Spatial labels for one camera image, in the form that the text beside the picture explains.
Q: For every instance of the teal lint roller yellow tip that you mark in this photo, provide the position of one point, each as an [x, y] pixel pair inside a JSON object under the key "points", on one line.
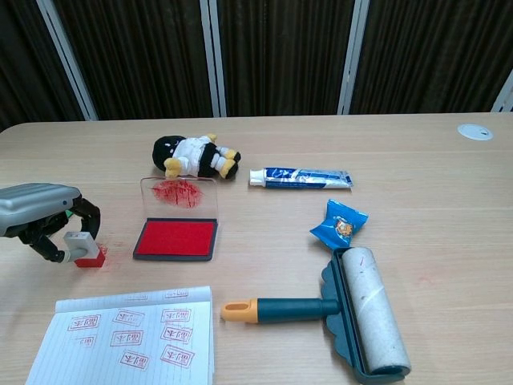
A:
{"points": [[372, 313]]}

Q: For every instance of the black white plush doll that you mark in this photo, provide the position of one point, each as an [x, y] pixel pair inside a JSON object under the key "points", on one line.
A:
{"points": [[192, 154]]}

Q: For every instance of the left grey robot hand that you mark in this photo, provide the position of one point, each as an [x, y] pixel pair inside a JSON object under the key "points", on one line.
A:
{"points": [[32, 204]]}

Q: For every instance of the blue snack packet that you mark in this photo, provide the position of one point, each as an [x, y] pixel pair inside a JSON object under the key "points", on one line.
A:
{"points": [[338, 224]]}

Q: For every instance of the blue white toothpaste tube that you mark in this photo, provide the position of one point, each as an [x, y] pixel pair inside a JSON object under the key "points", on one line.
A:
{"points": [[304, 178]]}

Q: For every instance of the lined notebook with red stamps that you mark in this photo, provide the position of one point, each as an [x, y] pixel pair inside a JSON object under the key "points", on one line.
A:
{"points": [[100, 361]]}

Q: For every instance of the red ink pad clear lid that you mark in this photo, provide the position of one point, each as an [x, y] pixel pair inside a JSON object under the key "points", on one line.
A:
{"points": [[176, 237]]}

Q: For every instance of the white red stamp block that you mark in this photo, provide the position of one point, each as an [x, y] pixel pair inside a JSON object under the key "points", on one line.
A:
{"points": [[91, 261]]}

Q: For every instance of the grey partition post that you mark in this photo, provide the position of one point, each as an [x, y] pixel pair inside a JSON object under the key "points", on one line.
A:
{"points": [[68, 64], [352, 60], [506, 94], [213, 60]]}

